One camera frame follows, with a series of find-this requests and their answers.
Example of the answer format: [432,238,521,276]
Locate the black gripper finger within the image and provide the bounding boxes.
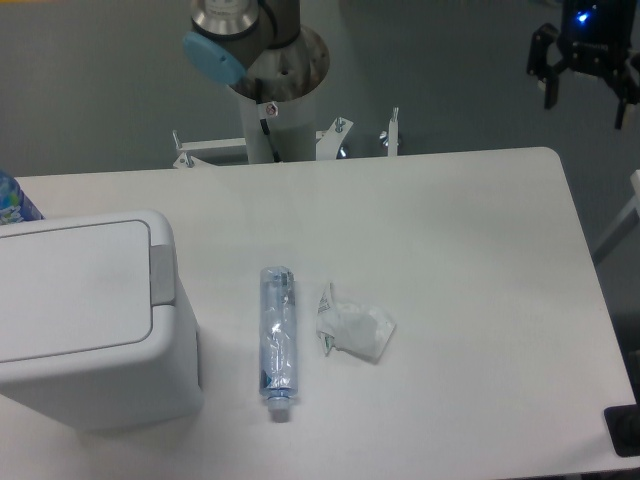
[604,48,639,130]
[526,23,570,110]

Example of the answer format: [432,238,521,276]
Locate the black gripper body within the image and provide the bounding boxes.
[557,1,634,77]

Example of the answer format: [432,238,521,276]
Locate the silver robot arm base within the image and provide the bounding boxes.
[182,0,330,103]

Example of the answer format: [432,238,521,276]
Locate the white plastic trash can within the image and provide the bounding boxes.
[1,210,203,431]

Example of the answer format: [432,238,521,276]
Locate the white trash can lid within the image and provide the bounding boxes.
[1,221,152,363]

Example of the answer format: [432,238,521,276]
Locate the crumpled white paper wrapper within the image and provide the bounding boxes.
[316,282,396,364]

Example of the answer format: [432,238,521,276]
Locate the crushed clear plastic bottle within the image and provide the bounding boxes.
[259,266,299,423]

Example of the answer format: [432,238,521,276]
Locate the blue patterned bottle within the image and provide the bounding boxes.
[1,171,45,225]

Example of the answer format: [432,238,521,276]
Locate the white frame at right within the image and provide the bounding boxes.
[591,170,639,265]

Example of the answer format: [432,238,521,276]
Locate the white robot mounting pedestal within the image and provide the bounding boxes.
[171,82,403,170]

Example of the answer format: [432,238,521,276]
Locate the black table clamp mount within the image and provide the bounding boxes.
[604,404,639,458]

